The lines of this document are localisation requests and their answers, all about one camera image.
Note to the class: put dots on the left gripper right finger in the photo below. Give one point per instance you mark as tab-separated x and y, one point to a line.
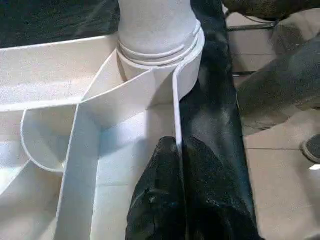
212	200

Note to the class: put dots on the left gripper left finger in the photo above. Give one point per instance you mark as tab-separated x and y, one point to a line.
157	195

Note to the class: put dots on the white plastic table top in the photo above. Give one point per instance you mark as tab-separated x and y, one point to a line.
112	112

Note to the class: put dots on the white plastic table leg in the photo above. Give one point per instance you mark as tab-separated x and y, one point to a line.
157	25

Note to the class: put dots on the black work mat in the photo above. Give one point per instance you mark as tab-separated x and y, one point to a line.
212	112

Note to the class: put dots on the black round stool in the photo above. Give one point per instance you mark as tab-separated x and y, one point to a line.
312	147

